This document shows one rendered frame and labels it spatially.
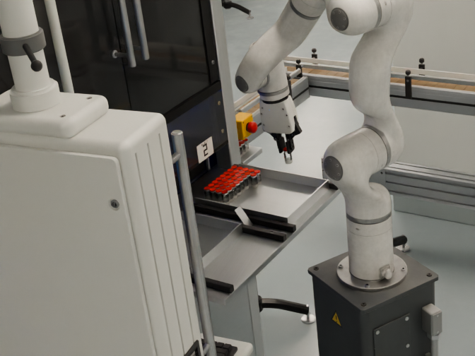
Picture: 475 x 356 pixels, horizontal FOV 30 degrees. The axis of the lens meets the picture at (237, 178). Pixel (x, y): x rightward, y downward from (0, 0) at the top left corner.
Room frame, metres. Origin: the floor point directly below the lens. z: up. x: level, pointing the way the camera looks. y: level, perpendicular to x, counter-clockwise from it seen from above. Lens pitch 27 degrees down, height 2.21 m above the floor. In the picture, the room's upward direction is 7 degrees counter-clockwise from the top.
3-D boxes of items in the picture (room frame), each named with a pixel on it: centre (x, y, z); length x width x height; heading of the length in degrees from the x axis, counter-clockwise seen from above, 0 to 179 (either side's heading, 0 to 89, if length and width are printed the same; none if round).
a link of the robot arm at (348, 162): (2.00, -0.30, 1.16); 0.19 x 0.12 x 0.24; 127
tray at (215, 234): (2.28, 0.22, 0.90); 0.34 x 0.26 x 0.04; 54
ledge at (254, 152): (2.86, -0.01, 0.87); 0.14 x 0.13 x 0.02; 54
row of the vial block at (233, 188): (2.54, 0.00, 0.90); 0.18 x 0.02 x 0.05; 144
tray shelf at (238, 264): (2.37, 0.06, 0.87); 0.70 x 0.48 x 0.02; 144
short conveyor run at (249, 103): (3.14, -0.08, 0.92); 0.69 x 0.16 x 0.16; 144
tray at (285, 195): (2.49, -0.07, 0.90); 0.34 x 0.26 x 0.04; 54
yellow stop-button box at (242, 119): (2.82, -0.03, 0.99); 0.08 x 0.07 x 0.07; 54
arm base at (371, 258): (2.02, -0.33, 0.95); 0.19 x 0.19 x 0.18
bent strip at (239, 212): (2.30, -0.04, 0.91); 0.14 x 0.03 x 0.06; 54
